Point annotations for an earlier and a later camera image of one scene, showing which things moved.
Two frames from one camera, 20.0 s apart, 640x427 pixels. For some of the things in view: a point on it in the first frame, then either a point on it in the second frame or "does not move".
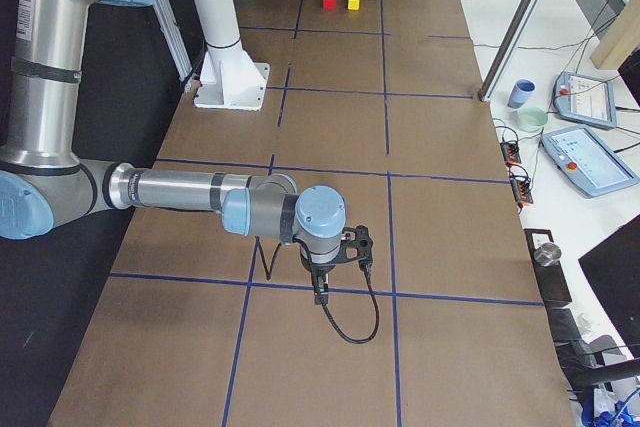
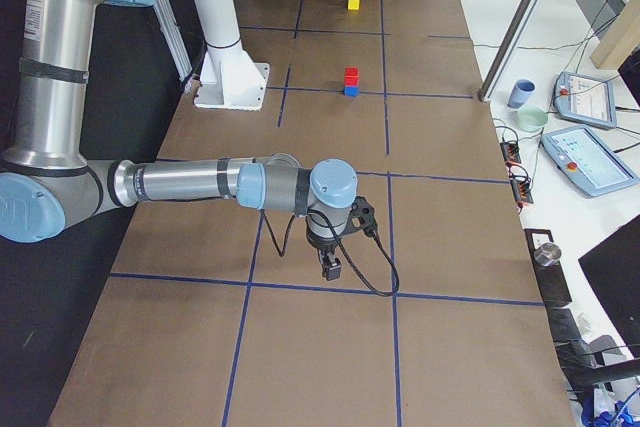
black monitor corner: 613,264 does not move
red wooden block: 329,2 → 351,76
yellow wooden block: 354,2 does not move
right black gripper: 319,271 → 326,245
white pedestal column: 230,78 does not move
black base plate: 551,279 does not move
